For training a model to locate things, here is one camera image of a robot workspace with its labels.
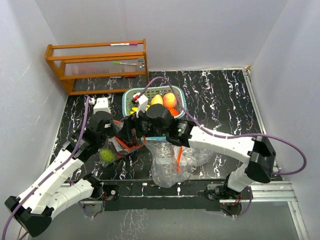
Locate teal plastic basket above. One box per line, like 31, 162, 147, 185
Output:
122, 87, 187, 142

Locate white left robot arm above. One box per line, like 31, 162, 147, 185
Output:
4, 111, 116, 237

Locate yellow pear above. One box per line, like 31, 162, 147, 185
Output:
150, 94, 164, 106

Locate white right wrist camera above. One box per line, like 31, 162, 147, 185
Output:
132, 92, 149, 118

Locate clear zip bag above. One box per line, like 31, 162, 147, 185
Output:
98, 120, 147, 166
146, 140, 214, 188

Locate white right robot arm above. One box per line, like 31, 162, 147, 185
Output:
116, 104, 276, 199

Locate yellow bananas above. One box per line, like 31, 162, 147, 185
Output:
130, 104, 150, 117

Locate pink white marker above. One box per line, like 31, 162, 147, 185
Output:
110, 42, 138, 47

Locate black metal base rail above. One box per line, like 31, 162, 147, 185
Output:
75, 179, 256, 217

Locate wooden rack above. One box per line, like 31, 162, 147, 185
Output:
44, 39, 150, 96

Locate clear zip top bag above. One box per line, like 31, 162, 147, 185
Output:
98, 120, 147, 166

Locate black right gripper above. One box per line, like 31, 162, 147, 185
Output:
117, 105, 168, 143

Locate orange peach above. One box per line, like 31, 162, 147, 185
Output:
163, 92, 177, 109

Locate green custard apple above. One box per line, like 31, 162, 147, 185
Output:
99, 148, 116, 163

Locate green white marker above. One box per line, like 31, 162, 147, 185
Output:
113, 61, 138, 66

